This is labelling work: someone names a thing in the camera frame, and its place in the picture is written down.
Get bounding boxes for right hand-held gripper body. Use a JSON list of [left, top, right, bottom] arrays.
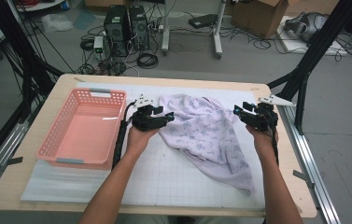
[[240, 94, 297, 132]]

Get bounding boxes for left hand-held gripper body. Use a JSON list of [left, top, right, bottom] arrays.
[[130, 94, 166, 133]]

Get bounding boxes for lilac printed towel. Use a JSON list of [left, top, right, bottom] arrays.
[[158, 92, 256, 196]]

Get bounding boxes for pink plastic basket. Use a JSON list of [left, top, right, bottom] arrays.
[[35, 87, 128, 171]]

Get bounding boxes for person's left hand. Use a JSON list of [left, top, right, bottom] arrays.
[[126, 125, 160, 157]]

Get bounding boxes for person's right hand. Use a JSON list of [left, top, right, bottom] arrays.
[[246, 124, 279, 158]]

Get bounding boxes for white grid mat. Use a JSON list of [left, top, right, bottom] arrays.
[[76, 81, 267, 210]]

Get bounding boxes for white floor board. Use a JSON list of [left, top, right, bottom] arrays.
[[277, 15, 349, 57]]

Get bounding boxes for white metal stand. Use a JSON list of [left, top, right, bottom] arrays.
[[161, 0, 228, 60]]

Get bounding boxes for black computer tower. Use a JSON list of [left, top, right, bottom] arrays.
[[128, 5, 150, 51], [103, 5, 131, 58]]

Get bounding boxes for brown cardboard box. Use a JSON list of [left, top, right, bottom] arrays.
[[231, 0, 289, 40]]

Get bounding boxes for white power box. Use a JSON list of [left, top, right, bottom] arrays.
[[92, 35, 105, 54]]

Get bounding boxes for black flat device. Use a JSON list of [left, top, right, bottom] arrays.
[[188, 13, 218, 30]]

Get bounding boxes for grey helmet-like device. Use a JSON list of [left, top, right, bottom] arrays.
[[284, 11, 329, 43]]

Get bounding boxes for grey-white foam sheet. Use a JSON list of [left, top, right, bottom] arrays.
[[21, 160, 125, 204]]

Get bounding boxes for teal floor sheet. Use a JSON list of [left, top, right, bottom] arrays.
[[72, 8, 97, 31]]

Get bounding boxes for clear plastic bag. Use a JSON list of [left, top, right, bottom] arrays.
[[41, 12, 75, 34]]

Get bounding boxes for round white table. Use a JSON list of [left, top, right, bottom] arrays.
[[14, 0, 66, 13]]

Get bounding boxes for black sleeved left gripper cable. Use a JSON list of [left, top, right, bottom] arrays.
[[111, 101, 137, 171]]

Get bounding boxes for aluminium rail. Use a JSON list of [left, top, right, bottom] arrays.
[[0, 119, 31, 203], [275, 99, 342, 224]]

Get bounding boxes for coiled black cable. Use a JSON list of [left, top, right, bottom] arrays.
[[136, 52, 160, 70]]

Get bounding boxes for black clamp bracket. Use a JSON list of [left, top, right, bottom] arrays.
[[0, 156, 24, 172], [292, 169, 316, 189]]

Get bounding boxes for black metal frame stand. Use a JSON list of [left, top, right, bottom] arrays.
[[266, 0, 352, 135], [0, 0, 64, 123]]

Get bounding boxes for tangle of black floor cables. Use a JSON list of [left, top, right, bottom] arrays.
[[226, 26, 352, 63]]

